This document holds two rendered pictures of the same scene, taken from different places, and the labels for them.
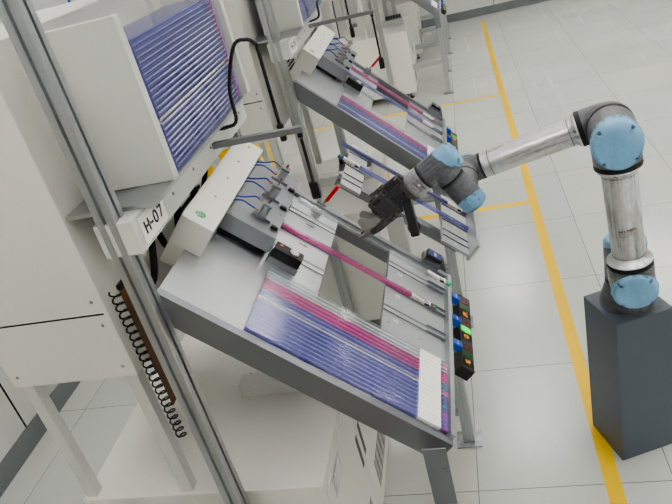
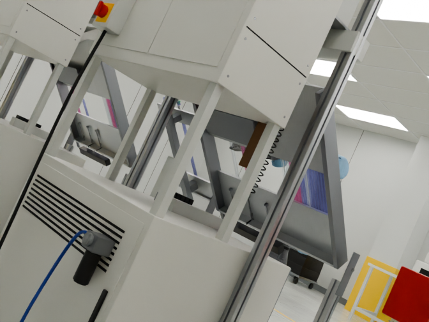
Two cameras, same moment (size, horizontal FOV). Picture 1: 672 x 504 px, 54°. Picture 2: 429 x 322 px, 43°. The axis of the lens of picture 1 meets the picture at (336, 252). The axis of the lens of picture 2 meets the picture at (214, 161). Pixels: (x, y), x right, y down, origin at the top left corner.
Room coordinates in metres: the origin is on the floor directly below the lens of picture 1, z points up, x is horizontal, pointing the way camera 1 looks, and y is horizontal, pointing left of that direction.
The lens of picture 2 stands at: (0.51, 1.95, 0.73)
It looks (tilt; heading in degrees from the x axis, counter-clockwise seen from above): 3 degrees up; 301
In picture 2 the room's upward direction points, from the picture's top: 25 degrees clockwise
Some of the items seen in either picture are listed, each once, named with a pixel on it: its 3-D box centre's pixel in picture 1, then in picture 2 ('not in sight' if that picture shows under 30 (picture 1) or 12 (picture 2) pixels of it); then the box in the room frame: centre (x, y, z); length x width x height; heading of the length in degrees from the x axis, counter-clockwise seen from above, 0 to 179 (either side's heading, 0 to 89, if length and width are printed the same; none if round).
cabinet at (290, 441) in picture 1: (265, 470); (125, 291); (1.55, 0.39, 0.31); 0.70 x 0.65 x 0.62; 165
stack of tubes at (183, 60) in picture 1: (171, 78); not in sight; (1.58, 0.26, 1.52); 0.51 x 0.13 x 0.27; 165
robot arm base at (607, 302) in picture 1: (626, 287); (276, 252); (1.58, -0.80, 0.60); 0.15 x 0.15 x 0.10
